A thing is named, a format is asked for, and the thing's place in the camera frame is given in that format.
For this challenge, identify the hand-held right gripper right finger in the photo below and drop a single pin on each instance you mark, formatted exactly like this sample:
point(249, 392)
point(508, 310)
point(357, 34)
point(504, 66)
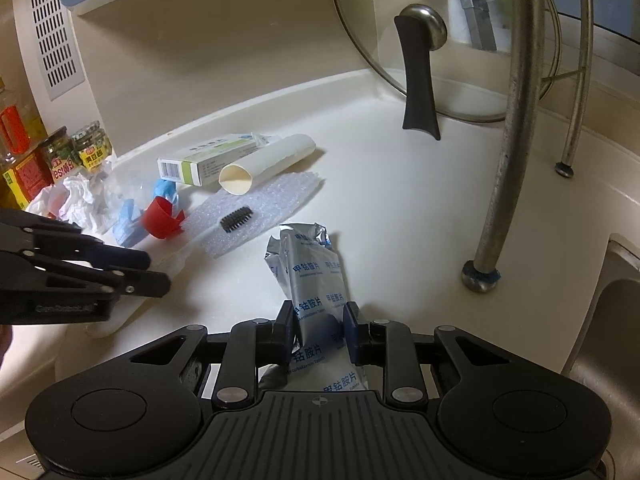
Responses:
point(351, 335)

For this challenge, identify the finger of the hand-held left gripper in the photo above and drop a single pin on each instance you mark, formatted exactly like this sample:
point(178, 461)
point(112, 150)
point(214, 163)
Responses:
point(150, 286)
point(125, 259)

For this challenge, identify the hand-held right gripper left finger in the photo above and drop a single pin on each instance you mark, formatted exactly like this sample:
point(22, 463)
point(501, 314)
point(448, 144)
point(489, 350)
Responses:
point(286, 332)

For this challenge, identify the crushed clear plastic bottle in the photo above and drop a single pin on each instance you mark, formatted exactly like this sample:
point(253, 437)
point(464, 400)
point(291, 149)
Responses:
point(127, 225)

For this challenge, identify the silver foil pouch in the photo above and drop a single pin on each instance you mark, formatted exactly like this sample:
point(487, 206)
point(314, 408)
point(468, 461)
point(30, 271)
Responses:
point(315, 280)

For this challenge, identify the white tissue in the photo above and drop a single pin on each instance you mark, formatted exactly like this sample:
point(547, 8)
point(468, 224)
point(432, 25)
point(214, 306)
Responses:
point(87, 205)

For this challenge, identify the white paper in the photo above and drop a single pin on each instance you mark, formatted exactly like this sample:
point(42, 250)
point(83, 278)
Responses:
point(45, 202)

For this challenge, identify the clear bubble wrap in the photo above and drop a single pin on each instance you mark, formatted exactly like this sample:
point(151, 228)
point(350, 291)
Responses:
point(280, 200)

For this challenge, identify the red plastic cap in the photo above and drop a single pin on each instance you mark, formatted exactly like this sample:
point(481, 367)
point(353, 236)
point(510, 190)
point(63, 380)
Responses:
point(157, 220)

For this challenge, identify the small black ribbed part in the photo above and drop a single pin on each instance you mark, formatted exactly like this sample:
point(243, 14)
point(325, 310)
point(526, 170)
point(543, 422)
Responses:
point(236, 220)

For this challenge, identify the small glass sauce jar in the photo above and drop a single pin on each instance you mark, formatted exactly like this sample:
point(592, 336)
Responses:
point(92, 155)

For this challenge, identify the large glass sauce jar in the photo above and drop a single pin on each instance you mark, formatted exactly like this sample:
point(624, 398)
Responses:
point(62, 165)

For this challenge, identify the white green medicine box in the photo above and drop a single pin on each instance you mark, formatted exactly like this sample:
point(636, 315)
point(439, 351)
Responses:
point(210, 165)

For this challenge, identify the white paper tube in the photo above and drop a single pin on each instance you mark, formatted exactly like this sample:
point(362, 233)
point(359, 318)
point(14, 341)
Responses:
point(270, 160)

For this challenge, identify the white vent panel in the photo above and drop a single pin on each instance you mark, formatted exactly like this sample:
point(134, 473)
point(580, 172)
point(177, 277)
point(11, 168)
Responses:
point(52, 35)

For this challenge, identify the steel sink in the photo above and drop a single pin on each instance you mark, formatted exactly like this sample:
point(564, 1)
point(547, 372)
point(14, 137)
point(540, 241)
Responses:
point(620, 320)

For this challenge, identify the metal dish rack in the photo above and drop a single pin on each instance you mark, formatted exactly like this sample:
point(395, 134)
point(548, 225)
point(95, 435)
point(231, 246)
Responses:
point(520, 110)

